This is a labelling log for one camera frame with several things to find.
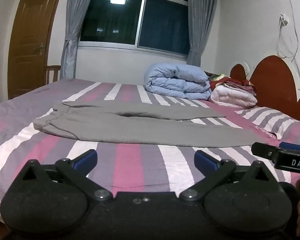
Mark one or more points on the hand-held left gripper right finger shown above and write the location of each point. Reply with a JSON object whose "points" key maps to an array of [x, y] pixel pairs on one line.
{"points": [[205, 161]]}

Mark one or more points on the folded red cloths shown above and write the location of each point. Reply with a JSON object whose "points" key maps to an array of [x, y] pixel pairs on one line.
{"points": [[236, 83]]}

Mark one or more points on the brown wooden door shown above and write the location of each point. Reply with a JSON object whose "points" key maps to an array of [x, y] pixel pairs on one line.
{"points": [[32, 35]]}

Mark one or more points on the striped pillow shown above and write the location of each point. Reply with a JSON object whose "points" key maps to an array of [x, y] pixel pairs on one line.
{"points": [[272, 120]]}

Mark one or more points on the folded light blue duvet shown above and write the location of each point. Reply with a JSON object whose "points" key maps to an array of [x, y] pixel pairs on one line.
{"points": [[175, 80]]}

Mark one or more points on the white wall socket plug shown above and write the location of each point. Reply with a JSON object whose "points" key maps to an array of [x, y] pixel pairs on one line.
{"points": [[284, 19]]}

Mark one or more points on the reddish brown wooden headboard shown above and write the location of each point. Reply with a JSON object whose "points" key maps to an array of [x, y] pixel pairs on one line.
{"points": [[275, 80]]}

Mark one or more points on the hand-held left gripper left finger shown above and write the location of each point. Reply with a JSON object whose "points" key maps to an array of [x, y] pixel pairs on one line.
{"points": [[86, 158]]}

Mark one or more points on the striped bed sheet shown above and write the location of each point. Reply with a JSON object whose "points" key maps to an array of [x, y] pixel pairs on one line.
{"points": [[130, 160]]}

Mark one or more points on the wooden chair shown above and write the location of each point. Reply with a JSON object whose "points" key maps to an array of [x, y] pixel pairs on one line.
{"points": [[53, 73]]}

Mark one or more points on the sliding glass window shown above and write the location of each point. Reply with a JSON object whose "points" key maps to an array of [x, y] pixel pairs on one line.
{"points": [[130, 17]]}

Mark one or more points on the grey pants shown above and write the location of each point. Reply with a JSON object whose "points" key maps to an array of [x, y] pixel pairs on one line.
{"points": [[115, 127]]}

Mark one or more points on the grey curtain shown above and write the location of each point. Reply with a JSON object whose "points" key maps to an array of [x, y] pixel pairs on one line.
{"points": [[73, 22], [201, 22]]}

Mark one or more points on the patterned colourful cloth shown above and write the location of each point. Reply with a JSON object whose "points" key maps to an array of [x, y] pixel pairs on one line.
{"points": [[216, 76]]}

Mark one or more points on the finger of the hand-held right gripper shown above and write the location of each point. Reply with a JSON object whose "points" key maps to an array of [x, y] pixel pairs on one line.
{"points": [[291, 145], [263, 150]]}

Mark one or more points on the folded white quilt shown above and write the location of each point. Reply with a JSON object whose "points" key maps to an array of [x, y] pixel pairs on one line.
{"points": [[232, 97]]}

